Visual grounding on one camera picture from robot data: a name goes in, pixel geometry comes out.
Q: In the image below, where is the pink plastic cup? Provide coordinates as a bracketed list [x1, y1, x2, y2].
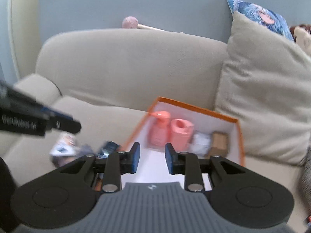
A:
[170, 119, 194, 152]

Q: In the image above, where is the small brown cardboard box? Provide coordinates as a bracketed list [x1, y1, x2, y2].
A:
[208, 131, 229, 157]

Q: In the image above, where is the dark blue small packet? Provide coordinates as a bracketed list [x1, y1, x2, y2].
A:
[96, 141, 120, 159]

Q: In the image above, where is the orange cardboard box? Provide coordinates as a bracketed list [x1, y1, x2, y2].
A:
[92, 96, 246, 192]

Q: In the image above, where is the white orange packet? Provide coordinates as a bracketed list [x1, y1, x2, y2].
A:
[50, 132, 76, 157]

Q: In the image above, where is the beige cushion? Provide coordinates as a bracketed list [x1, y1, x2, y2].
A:
[215, 12, 310, 165]

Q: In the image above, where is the pink ball massage stick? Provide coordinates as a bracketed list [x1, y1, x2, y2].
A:
[122, 16, 163, 31]

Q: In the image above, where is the blue patterned pillow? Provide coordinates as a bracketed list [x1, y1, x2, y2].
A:
[227, 0, 294, 41]

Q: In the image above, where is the plush toy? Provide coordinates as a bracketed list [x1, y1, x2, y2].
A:
[289, 24, 311, 56]

